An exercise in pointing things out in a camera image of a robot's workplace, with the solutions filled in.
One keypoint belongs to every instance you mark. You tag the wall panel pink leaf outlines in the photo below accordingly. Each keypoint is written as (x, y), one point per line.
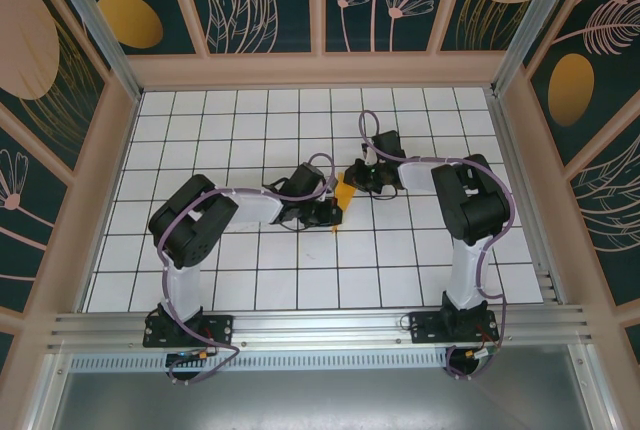
(615, 210)

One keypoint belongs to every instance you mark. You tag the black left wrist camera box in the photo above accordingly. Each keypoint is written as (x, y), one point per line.
(306, 181)

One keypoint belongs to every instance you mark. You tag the grey metal sheet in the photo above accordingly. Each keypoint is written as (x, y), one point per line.
(320, 400)

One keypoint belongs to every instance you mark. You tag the wall panel orange oval feather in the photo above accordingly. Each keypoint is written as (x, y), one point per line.
(130, 20)

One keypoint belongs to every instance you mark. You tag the wall panel pink flowers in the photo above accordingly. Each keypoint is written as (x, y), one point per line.
(380, 0)

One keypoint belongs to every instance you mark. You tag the wall panel orange oval fern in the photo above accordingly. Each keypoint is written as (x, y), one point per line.
(572, 90)

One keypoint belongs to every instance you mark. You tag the orange paper sheet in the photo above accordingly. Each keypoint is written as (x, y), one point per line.
(346, 195)

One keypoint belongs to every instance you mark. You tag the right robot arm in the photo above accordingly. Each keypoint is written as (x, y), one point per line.
(475, 205)

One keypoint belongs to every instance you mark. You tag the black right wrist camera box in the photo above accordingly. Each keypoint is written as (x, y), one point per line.
(390, 144)

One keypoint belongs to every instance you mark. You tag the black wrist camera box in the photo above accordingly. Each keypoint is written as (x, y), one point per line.
(306, 181)
(390, 144)

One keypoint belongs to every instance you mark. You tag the aluminium corner post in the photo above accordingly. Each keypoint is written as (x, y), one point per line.
(540, 10)
(95, 15)

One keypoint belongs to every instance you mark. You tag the aluminium frame bar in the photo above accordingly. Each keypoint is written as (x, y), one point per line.
(47, 390)
(597, 390)

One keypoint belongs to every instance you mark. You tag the aluminium side rail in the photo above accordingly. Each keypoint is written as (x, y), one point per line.
(525, 200)

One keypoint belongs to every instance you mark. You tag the wall panel single pink flower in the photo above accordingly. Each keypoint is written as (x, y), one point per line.
(20, 210)

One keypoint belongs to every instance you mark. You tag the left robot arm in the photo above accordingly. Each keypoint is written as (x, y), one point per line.
(195, 220)

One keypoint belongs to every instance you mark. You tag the wall panel large beige circle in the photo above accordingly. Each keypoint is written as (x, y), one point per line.
(25, 35)

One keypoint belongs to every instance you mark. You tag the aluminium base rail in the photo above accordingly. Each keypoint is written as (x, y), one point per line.
(320, 322)

